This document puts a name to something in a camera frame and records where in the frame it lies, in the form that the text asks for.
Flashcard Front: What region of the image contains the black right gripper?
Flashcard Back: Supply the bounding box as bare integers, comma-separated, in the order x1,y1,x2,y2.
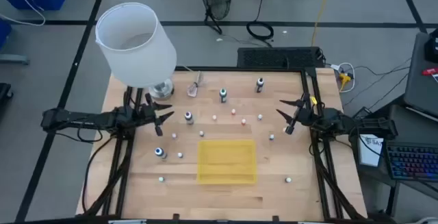
276,93,321,136

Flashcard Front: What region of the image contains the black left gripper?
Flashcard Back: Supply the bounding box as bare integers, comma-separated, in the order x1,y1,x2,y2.
136,92,175,137

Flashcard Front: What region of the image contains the black computer case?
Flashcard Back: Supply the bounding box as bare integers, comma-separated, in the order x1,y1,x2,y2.
237,47,326,69

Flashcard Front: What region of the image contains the white shade table lamp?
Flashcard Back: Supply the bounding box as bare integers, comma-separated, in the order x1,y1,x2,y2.
94,1,178,101

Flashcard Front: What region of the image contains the white power strip yellow plug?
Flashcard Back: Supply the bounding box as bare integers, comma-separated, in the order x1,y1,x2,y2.
330,62,357,94

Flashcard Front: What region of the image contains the yellow translucent plastic bin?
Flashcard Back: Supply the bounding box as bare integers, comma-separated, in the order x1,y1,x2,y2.
196,139,258,186

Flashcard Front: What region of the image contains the white paper sheet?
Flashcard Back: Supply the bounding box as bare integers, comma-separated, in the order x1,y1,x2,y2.
357,134,386,168

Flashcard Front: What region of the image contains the black side desk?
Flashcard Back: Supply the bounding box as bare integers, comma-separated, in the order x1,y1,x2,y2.
352,95,438,218

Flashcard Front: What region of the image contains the backlit computer keyboard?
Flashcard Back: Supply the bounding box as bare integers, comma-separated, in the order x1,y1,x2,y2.
385,140,438,183

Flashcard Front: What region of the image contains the black device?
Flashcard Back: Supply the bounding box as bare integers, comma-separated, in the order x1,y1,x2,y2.
424,28,438,64

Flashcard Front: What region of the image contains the grey metal foot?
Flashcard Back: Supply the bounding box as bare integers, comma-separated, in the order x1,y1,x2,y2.
0,54,30,66

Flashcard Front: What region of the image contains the black caster base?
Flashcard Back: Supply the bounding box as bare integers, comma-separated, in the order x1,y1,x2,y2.
0,82,14,115

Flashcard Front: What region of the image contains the black aluminium table frame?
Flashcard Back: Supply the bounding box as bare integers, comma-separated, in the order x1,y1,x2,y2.
75,66,369,224

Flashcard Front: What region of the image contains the black coiled cable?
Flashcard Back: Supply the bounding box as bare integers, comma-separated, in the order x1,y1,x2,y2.
241,0,276,42

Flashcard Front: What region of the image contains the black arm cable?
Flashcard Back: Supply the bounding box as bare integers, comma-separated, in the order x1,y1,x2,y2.
54,121,119,214

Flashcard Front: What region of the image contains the yellow extension cord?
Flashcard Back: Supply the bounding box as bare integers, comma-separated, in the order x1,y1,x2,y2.
310,0,335,47

